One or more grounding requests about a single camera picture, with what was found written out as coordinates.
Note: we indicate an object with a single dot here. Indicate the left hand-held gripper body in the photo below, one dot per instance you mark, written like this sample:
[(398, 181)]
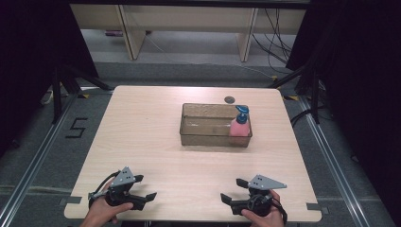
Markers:
[(123, 179)]

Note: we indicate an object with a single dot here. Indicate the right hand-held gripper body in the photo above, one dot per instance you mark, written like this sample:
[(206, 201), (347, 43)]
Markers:
[(258, 201)]

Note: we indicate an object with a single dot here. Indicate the pink soap bottle blue pump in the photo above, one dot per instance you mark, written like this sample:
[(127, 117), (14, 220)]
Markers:
[(240, 127)]

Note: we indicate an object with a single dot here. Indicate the clear brown plastic box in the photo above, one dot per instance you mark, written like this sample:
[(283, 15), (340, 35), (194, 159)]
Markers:
[(208, 134)]

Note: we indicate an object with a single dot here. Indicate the person's right hand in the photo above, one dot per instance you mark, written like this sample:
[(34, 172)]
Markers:
[(265, 219)]

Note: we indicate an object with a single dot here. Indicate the person's left hand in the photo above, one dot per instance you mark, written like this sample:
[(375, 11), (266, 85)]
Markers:
[(102, 213)]

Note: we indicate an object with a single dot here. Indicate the grey tape strip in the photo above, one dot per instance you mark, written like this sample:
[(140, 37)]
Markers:
[(71, 200), (315, 207)]

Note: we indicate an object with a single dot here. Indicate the round dark table grommet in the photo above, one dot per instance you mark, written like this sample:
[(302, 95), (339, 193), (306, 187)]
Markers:
[(229, 100)]

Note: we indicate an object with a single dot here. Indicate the black metal stand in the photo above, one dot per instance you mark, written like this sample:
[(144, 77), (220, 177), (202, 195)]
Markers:
[(61, 91), (310, 91)]

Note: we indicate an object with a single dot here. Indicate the black curtain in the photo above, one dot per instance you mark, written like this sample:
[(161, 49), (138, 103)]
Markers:
[(362, 78), (31, 63)]

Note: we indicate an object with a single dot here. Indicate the light wooden desk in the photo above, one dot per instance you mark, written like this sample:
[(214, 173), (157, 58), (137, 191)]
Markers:
[(189, 19)]

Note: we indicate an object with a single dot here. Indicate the silver metal floor rail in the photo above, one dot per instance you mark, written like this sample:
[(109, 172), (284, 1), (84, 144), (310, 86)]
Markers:
[(34, 164), (334, 164)]

